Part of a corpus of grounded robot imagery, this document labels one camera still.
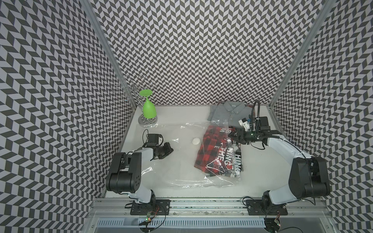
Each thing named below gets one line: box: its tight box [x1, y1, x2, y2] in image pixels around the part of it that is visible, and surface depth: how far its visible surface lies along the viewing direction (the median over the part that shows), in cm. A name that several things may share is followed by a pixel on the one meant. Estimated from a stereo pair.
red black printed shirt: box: [193, 125, 244, 178], surface depth 84 cm
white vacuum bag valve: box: [191, 137, 201, 146], surface depth 96 cm
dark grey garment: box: [207, 100, 254, 129], surface depth 107 cm
